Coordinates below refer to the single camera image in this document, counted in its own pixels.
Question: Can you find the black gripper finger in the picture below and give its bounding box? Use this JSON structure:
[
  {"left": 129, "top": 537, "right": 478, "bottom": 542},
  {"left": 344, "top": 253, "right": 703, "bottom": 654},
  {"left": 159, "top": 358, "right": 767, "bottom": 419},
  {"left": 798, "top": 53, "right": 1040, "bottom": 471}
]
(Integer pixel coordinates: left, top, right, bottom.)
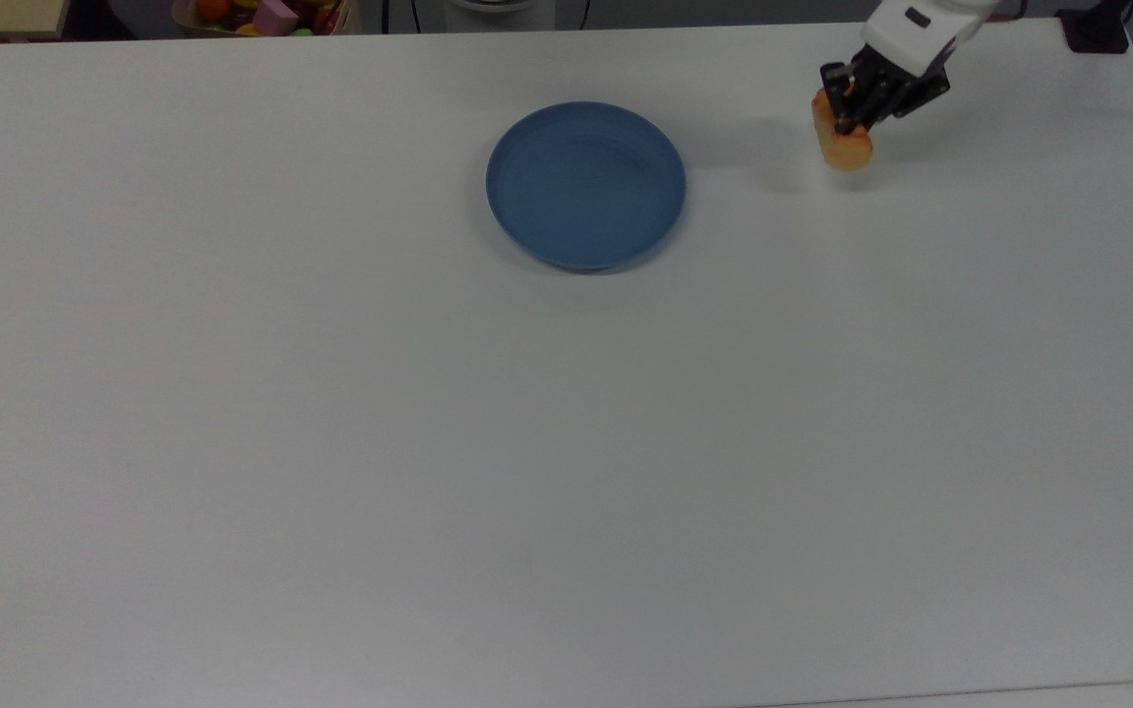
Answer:
[
  {"left": 854, "top": 45, "right": 952, "bottom": 127},
  {"left": 819, "top": 61, "right": 865, "bottom": 137}
]

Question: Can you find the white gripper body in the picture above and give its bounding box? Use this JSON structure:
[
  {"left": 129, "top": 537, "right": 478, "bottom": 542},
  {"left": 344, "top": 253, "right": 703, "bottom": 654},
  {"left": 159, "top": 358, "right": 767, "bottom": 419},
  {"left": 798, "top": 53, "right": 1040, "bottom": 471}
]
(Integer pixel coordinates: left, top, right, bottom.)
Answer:
[{"left": 861, "top": 0, "right": 983, "bottom": 77}]

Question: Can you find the orange bread roll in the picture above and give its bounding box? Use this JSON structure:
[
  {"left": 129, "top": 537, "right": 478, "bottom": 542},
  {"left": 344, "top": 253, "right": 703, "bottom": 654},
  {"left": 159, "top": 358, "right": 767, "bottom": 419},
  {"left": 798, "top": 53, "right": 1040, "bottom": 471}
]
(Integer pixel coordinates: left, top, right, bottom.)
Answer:
[{"left": 811, "top": 88, "right": 875, "bottom": 174}]

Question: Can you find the black clamp stand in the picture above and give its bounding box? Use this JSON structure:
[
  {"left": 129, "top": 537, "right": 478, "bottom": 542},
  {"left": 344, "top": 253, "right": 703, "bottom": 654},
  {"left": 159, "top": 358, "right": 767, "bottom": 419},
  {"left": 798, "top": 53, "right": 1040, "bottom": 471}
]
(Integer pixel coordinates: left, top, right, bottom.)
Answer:
[{"left": 1058, "top": 0, "right": 1132, "bottom": 55}]

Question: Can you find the blue round plate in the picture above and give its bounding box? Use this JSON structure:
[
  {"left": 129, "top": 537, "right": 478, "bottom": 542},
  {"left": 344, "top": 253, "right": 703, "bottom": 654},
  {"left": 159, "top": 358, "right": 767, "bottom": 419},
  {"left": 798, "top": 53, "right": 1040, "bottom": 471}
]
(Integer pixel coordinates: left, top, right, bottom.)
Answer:
[{"left": 485, "top": 100, "right": 688, "bottom": 273}]

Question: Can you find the pink toy block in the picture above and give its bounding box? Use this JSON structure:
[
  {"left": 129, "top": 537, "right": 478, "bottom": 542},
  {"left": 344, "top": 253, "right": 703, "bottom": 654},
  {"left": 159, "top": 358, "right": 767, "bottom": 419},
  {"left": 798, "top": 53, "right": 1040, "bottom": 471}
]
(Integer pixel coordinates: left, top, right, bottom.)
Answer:
[{"left": 252, "top": 0, "right": 300, "bottom": 36}]

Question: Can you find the box of toy food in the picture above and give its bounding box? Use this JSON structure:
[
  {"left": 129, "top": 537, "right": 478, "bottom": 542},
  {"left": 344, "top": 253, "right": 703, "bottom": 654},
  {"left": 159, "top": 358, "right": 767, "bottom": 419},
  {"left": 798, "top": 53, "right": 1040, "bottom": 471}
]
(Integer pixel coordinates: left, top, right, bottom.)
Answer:
[{"left": 171, "top": 0, "right": 361, "bottom": 38}]

